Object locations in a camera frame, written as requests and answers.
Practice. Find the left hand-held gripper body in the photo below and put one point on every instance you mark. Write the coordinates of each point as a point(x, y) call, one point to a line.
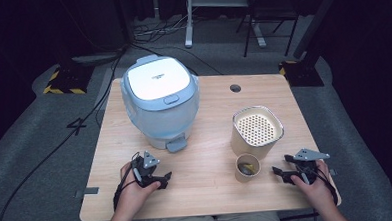
point(142, 173)

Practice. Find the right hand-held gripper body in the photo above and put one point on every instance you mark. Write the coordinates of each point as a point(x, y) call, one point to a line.
point(306, 167)

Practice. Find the dark wet tea residue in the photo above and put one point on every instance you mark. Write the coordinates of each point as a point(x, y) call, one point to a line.
point(246, 169)

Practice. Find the beige container with perforated strainer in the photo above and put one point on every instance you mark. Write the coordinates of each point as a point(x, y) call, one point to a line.
point(247, 146)

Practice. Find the brown paper cup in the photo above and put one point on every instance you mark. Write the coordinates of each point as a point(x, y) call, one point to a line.
point(241, 177)

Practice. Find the blue and white pedal bin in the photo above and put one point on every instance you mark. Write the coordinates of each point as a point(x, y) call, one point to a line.
point(161, 118)

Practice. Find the person's left hand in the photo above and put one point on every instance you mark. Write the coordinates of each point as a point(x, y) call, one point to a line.
point(134, 196)

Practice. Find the person's right hand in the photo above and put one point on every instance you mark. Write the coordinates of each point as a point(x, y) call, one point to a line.
point(316, 192)

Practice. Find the grey tape piece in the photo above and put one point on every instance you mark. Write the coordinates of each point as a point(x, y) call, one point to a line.
point(333, 172)

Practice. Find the stand base with hazard tape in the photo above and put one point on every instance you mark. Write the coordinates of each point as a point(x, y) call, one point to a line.
point(67, 81)
point(301, 74)

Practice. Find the black chair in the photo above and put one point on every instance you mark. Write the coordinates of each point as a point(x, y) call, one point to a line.
point(270, 15)

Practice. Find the dark slanted stand post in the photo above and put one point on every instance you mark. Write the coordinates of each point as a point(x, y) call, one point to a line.
point(316, 18)

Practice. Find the white desk frame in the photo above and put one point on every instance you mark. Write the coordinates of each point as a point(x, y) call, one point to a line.
point(189, 27)

